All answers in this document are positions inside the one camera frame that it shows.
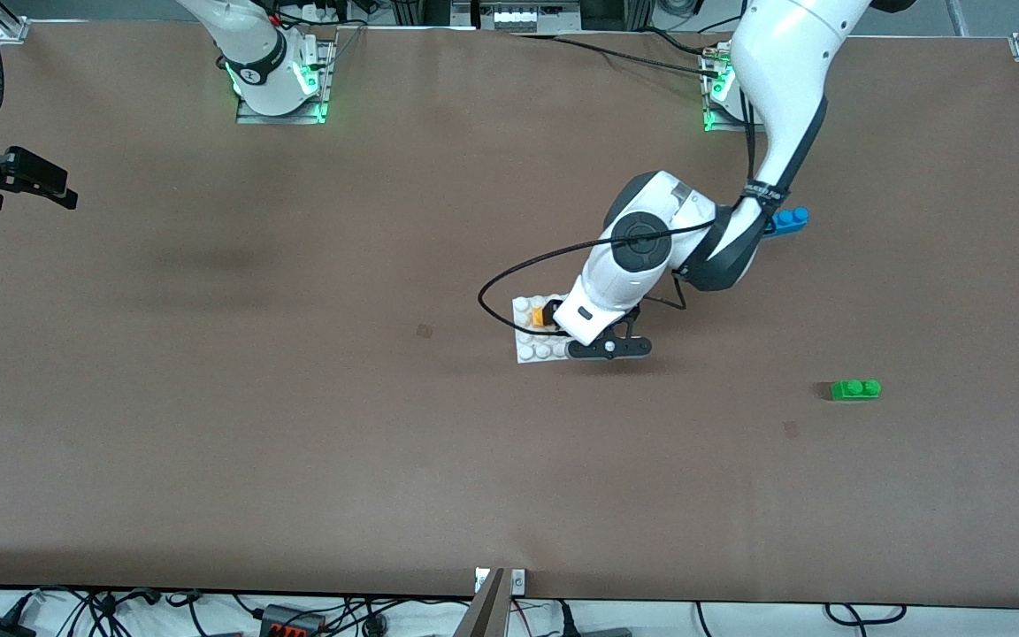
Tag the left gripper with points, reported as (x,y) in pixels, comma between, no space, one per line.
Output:
(553,314)

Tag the yellow two-stud block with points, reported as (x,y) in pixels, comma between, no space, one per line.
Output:
(543,316)

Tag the white studded base plate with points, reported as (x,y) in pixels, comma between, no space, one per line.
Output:
(527,349)

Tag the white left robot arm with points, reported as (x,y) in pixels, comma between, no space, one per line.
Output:
(784,62)

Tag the blue three-stud block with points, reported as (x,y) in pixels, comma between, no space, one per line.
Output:
(792,221)

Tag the green two-stud block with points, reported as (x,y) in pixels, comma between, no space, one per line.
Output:
(855,389)

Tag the white power strip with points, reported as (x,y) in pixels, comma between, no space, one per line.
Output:
(523,16)

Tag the black box with red connectors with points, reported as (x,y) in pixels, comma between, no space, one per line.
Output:
(293,622)

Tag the white metal bracket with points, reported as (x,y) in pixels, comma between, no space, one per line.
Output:
(518,581)

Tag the brown wooden post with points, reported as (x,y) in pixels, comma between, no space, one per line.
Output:
(483,615)

